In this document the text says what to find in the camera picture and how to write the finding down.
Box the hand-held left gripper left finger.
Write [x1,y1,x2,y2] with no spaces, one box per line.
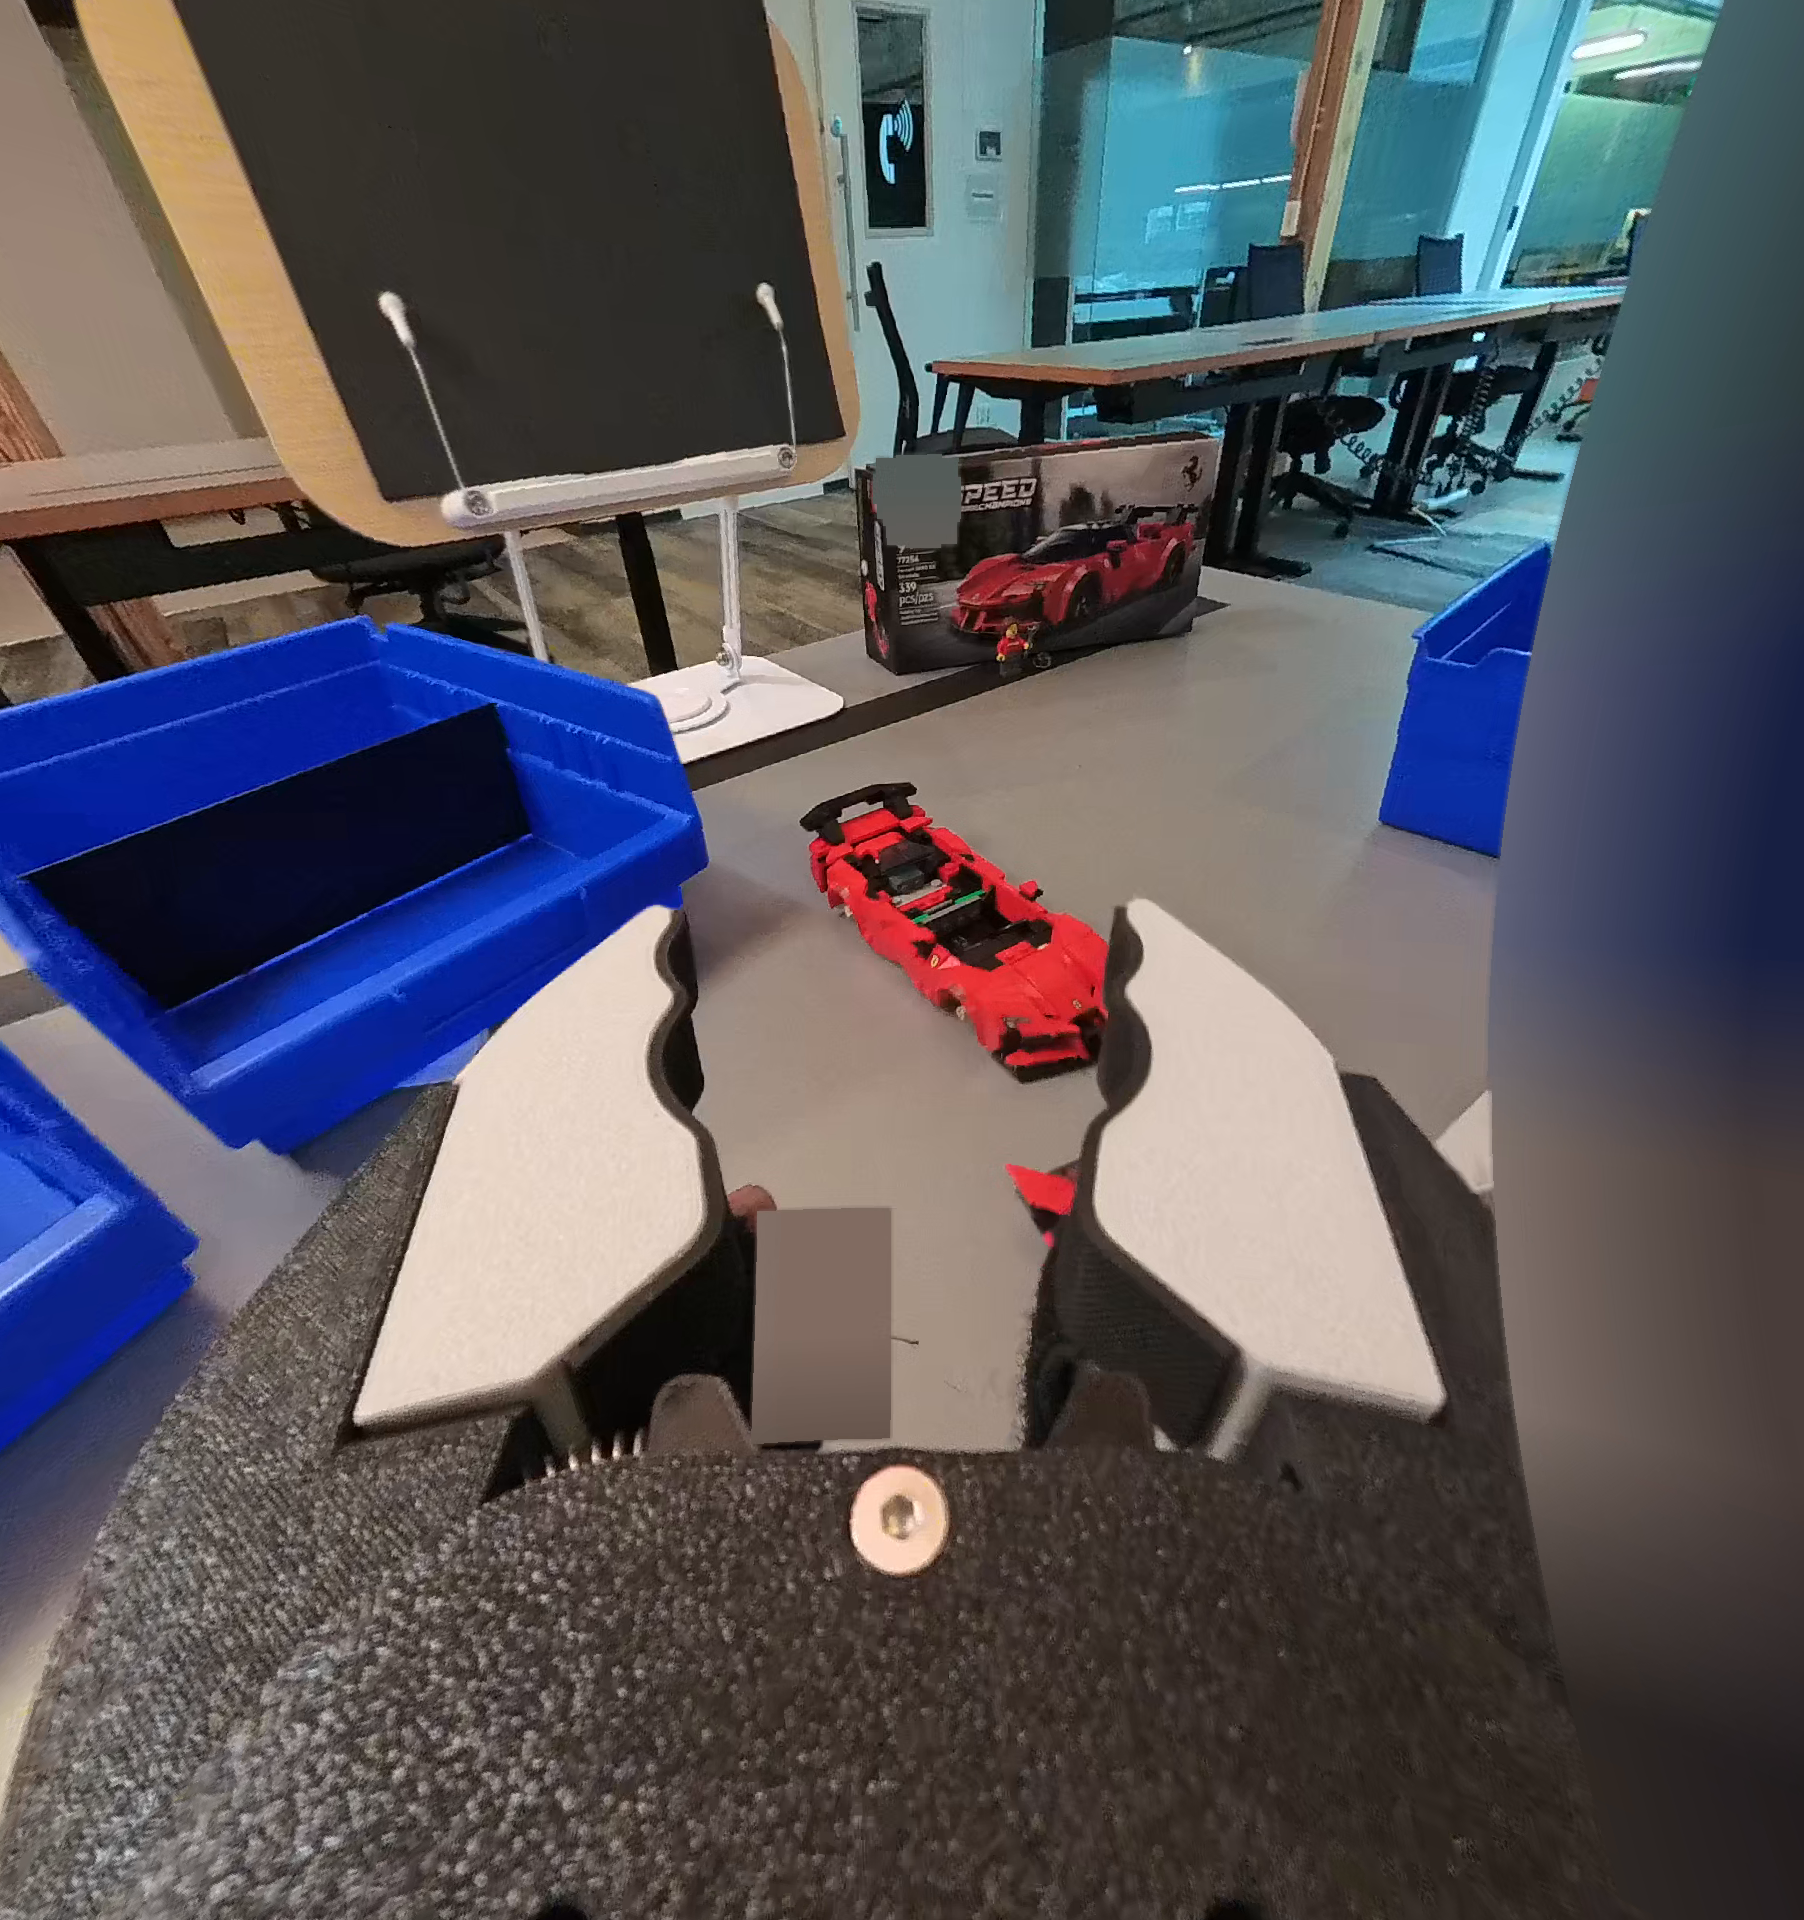
[350,903,727,1448]

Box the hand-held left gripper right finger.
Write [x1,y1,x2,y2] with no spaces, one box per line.
[1074,897,1448,1464]

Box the red lego subassembly with clear piece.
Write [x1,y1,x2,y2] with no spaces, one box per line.
[1003,1160,1087,1251]

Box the blue plastic storage bin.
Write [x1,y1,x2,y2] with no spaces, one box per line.
[0,998,202,1502]
[1379,541,1553,860]
[0,615,713,1158]

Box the red lego sports car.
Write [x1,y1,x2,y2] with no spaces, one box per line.
[800,783,1113,1084]

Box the lego set cardboard box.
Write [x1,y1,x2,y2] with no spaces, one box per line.
[853,432,1226,678]

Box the black bin divider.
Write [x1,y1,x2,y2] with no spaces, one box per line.
[24,704,532,1009]

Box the white stand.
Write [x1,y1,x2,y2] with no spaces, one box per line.
[441,447,847,739]

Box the black office chair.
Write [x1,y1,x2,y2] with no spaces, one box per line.
[1404,232,1564,489]
[1233,238,1387,538]
[865,262,1018,459]

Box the white metal pin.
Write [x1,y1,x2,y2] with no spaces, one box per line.
[375,289,469,505]
[756,282,803,469]

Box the long wooden office desk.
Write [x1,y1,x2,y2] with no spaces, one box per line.
[928,285,1628,580]

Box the black-topped wooden table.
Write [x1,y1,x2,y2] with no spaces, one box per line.
[74,0,863,548]

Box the wooden pillar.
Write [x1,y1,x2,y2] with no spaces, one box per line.
[1279,0,1365,275]

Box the dark green wall sign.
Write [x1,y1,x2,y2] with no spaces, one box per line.
[861,93,933,234]

